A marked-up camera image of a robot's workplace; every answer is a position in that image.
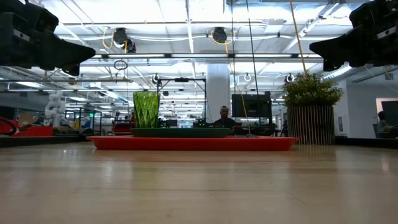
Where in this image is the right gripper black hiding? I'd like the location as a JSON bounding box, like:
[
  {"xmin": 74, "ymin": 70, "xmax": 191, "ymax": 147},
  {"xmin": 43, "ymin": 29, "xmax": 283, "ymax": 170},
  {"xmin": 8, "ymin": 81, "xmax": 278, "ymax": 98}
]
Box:
[{"xmin": 308, "ymin": 0, "xmax": 398, "ymax": 73}]

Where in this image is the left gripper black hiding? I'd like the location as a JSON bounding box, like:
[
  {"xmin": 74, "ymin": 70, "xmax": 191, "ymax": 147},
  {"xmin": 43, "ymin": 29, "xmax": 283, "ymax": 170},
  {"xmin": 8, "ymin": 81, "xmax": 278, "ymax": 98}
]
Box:
[{"xmin": 0, "ymin": 0, "xmax": 97, "ymax": 78}]

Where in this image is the green faceted plastic cup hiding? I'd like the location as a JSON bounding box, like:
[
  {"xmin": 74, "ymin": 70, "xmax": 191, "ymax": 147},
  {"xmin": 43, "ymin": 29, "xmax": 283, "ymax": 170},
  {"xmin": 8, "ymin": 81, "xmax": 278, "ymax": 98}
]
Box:
[{"xmin": 132, "ymin": 90, "xmax": 162, "ymax": 129}]

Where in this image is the green round plate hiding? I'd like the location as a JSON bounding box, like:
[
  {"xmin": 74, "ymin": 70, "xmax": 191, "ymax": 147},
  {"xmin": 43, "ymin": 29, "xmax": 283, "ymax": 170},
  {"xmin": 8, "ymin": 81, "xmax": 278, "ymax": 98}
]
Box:
[{"xmin": 130, "ymin": 127, "xmax": 233, "ymax": 139}]

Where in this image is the red plastic tray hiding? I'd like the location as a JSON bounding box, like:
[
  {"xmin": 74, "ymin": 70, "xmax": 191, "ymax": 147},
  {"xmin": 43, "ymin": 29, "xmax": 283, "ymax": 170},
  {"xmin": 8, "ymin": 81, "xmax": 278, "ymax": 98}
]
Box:
[{"xmin": 86, "ymin": 135, "xmax": 300, "ymax": 152}]

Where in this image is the white robot figure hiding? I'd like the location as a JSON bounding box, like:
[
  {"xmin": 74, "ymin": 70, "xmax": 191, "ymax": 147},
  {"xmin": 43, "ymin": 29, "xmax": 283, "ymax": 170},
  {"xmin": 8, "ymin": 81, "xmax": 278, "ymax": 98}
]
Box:
[{"xmin": 44, "ymin": 90, "xmax": 67, "ymax": 129}]

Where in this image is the potted plant in ribbed pot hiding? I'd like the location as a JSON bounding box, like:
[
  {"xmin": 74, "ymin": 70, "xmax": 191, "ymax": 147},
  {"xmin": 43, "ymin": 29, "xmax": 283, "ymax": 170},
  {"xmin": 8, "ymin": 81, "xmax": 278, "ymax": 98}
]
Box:
[{"xmin": 281, "ymin": 72, "xmax": 344, "ymax": 146}]

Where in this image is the red storage bin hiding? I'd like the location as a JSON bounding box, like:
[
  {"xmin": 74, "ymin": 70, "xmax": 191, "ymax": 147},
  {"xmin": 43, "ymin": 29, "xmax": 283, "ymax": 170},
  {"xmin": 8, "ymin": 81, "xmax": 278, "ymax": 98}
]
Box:
[{"xmin": 0, "ymin": 119, "xmax": 53, "ymax": 138}]

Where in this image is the person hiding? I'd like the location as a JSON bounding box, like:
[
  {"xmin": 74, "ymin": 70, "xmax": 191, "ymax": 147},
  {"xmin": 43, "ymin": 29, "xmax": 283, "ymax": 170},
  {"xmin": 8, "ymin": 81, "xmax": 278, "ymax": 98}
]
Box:
[
  {"xmin": 211, "ymin": 105, "xmax": 238, "ymax": 129},
  {"xmin": 376, "ymin": 110, "xmax": 390, "ymax": 135}
]

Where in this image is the black display screen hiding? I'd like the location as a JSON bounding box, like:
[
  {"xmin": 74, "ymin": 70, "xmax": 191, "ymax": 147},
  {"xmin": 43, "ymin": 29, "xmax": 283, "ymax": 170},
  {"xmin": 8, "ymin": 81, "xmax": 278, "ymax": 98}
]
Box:
[{"xmin": 231, "ymin": 91, "xmax": 273, "ymax": 119}]

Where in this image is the white building column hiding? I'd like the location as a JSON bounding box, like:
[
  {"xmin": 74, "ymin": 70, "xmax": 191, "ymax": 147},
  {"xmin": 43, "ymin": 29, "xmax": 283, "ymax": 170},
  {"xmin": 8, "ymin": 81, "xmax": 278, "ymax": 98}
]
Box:
[{"xmin": 206, "ymin": 63, "xmax": 232, "ymax": 124}]

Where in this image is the long ceiling light bar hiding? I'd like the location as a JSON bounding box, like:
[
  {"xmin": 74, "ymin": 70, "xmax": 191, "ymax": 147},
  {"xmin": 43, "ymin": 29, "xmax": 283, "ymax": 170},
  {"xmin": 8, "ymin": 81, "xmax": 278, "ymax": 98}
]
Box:
[{"xmin": 93, "ymin": 53, "xmax": 321, "ymax": 60}]

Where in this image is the grey horizontal rail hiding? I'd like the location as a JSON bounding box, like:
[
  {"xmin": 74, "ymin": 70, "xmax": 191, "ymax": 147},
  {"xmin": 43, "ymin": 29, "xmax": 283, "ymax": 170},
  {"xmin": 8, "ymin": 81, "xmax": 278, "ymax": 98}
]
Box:
[{"xmin": 0, "ymin": 78, "xmax": 134, "ymax": 84}]

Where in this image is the black hanging cable ring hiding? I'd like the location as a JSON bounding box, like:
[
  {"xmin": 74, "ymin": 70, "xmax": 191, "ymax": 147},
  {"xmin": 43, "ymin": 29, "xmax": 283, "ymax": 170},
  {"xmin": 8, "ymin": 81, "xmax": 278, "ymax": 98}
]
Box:
[{"xmin": 113, "ymin": 59, "xmax": 129, "ymax": 71}]

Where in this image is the yellow hanging cable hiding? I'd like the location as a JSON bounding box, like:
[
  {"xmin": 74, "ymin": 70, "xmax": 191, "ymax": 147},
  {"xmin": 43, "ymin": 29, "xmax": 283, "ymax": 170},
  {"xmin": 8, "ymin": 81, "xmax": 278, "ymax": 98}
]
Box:
[{"xmin": 289, "ymin": 0, "xmax": 308, "ymax": 75}]

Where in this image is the black ceiling cable reel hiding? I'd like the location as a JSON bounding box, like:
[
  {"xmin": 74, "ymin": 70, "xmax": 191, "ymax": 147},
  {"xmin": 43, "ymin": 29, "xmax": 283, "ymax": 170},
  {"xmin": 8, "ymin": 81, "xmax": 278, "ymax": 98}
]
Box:
[
  {"xmin": 210, "ymin": 26, "xmax": 234, "ymax": 53},
  {"xmin": 102, "ymin": 27, "xmax": 137, "ymax": 54}
]

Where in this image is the dark wall screen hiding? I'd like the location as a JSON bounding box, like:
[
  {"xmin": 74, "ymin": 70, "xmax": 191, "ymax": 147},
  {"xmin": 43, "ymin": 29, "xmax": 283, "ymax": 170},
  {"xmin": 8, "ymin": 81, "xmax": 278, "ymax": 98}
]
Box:
[{"xmin": 375, "ymin": 98, "xmax": 398, "ymax": 138}]

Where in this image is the black cable with loop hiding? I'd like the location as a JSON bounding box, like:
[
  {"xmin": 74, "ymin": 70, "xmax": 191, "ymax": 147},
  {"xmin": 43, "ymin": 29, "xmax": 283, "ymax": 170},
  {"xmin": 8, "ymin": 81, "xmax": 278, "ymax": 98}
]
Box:
[{"xmin": 245, "ymin": 0, "xmax": 259, "ymax": 95}]

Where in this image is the black tube frame rig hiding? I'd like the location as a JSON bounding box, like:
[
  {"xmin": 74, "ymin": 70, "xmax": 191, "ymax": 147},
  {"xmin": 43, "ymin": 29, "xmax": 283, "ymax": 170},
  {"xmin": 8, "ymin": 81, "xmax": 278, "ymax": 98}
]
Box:
[{"xmin": 156, "ymin": 77, "xmax": 208, "ymax": 122}]

